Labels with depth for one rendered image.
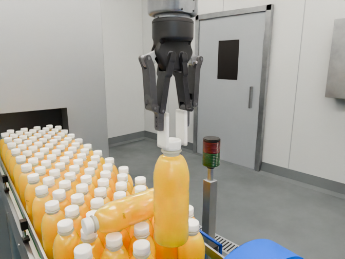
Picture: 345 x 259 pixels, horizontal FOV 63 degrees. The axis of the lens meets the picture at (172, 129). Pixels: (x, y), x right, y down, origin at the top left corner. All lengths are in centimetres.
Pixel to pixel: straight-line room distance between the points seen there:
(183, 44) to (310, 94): 330
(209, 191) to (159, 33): 68
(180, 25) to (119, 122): 496
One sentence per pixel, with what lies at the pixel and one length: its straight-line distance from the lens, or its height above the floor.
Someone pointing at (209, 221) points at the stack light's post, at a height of 94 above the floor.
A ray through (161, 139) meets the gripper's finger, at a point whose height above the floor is 138.
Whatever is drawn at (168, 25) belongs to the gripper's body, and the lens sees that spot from 50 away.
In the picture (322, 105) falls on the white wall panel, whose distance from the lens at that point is 374.
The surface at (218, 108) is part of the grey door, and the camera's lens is 438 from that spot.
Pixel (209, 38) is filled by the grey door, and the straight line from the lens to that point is 448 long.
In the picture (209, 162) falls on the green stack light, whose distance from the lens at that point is 100.
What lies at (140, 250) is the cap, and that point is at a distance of 68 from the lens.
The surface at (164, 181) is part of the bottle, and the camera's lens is 55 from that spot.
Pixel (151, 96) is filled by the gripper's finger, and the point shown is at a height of 146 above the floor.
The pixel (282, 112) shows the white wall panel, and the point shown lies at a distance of 393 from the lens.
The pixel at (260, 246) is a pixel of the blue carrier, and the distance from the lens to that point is 51.
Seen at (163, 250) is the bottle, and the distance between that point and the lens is 81.
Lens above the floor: 152
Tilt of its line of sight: 13 degrees down
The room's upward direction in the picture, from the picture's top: straight up
